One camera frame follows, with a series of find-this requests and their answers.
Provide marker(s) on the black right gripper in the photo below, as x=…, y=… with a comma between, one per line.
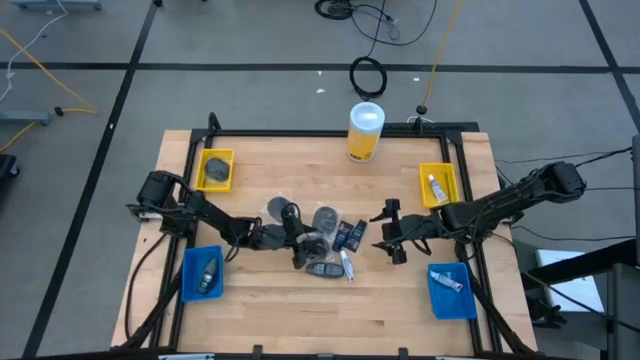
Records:
x=400, y=230

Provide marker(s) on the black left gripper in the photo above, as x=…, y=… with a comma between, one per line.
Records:
x=280, y=237

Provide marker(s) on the dark round item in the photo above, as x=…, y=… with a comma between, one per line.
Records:
x=326, y=220
x=322, y=241
x=217, y=170
x=275, y=209

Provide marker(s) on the dark blue sachet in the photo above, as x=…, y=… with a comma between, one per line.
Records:
x=356, y=236
x=343, y=235

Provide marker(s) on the dark grey deodorant bottle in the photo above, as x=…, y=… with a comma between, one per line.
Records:
x=325, y=270

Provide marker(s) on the small white toiletry tube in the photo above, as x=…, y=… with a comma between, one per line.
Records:
x=347, y=267
x=437, y=189
x=446, y=281

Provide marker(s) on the black deodorant bottle grey cap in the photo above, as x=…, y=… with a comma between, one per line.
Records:
x=207, y=277

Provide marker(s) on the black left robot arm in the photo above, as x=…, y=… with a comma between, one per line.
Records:
x=220, y=217

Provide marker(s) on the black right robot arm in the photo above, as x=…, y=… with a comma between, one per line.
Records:
x=500, y=202

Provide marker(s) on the yellow perforated plastic basket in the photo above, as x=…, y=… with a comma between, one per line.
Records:
x=199, y=170
x=451, y=175

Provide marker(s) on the yellow white wipes canister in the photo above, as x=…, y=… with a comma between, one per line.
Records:
x=365, y=135

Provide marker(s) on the blue plastic bin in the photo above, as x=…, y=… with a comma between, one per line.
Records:
x=452, y=305
x=192, y=265

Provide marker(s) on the white box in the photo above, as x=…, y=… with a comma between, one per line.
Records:
x=575, y=287

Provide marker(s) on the dark grey side desk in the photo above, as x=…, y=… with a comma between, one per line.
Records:
x=625, y=300

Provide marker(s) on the grey metal table foot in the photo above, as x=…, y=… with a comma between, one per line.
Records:
x=55, y=5
x=25, y=118

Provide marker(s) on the black equipment base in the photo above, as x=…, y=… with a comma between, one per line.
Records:
x=7, y=167

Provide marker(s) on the black aluminium table frame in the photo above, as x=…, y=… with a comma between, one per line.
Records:
x=300, y=133

